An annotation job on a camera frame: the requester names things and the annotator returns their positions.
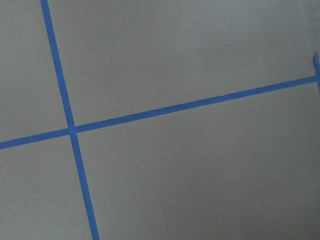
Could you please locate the blue tape line lengthwise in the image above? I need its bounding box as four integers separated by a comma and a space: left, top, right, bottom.
40, 0, 100, 240

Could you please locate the blue tape line crosswise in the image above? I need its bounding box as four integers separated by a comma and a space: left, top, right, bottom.
0, 76, 319, 150

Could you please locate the short blue tape piece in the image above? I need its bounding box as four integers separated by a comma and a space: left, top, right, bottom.
313, 52, 320, 92

